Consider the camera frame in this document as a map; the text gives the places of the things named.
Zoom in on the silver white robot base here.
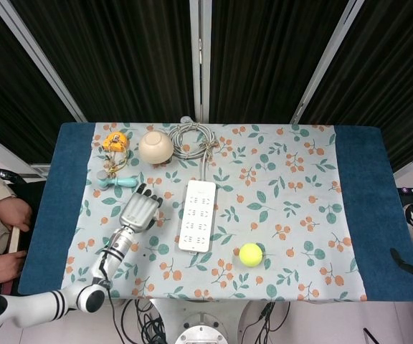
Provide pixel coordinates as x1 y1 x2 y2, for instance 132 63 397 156
148 299 268 344

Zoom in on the wooden board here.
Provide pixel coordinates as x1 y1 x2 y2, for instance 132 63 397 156
5 225 21 254

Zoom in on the person left hand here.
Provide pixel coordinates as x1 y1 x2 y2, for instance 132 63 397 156
0 196 34 233

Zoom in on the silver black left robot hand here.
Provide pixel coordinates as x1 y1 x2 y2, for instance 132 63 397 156
118 183 164 234

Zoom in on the teal toy hammer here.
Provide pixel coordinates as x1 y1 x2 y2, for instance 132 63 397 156
96 170 137 191

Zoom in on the beige upturned bowl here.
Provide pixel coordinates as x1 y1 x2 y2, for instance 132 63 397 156
138 130 174 165

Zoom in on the black pleated curtain panel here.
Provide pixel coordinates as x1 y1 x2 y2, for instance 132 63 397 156
209 0 351 125
0 0 77 164
299 0 413 173
9 0 195 123

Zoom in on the white power strip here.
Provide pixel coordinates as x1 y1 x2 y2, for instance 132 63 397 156
177 179 217 255

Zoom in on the black floor cable bundle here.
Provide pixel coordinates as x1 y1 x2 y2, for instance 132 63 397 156
120 299 174 344
255 301 292 344

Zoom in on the grey coiled power cable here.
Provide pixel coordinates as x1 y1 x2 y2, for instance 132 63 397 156
166 115 220 182

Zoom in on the floral printed tablecloth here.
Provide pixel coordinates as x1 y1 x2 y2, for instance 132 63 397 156
60 122 369 302

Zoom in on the blue table cover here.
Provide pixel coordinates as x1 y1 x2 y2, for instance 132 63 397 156
17 122 413 302

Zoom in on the person right hand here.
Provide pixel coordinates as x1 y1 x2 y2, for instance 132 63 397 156
0 249 28 290

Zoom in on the white metal frame post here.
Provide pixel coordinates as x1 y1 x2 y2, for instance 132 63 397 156
189 0 213 123
290 0 366 125
0 0 87 123

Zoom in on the yellow tennis ball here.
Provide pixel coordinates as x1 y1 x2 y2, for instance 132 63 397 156
238 242 264 268

